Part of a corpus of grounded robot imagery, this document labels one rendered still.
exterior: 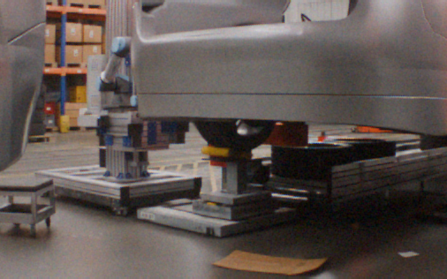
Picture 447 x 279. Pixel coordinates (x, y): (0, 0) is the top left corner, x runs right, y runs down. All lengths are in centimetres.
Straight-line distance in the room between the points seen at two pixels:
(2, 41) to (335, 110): 168
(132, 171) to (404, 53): 312
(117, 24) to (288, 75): 266
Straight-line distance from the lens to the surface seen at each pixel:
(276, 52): 274
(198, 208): 436
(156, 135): 504
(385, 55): 253
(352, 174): 482
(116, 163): 519
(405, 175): 559
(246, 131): 448
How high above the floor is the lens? 91
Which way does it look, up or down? 4 degrees down
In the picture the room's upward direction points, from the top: straight up
